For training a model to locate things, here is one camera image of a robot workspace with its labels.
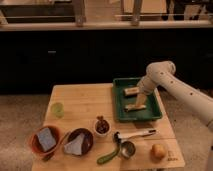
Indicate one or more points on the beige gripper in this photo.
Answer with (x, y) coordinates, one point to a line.
(140, 99)

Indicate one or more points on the banana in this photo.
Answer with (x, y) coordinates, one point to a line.
(132, 107)

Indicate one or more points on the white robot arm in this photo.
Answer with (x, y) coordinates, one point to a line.
(162, 74)

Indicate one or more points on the wrapped food bar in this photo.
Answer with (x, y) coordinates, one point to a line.
(131, 91)

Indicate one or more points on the white cup with contents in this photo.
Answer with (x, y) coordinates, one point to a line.
(101, 127)

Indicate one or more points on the small metal cup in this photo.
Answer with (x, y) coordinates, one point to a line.
(128, 149)

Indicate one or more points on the orange fruit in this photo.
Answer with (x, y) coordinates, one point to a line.
(158, 151)

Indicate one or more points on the dark brown bowl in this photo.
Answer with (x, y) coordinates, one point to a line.
(87, 142)

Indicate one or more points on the grey cloth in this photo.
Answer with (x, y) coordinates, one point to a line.
(74, 147)

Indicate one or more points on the small green cup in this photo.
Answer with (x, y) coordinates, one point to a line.
(57, 109)

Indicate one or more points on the blue sponge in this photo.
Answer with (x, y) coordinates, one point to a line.
(46, 139)

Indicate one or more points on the orange bowl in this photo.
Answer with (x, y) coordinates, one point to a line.
(35, 146)

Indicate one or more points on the white handled spoon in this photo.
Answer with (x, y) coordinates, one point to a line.
(142, 133)

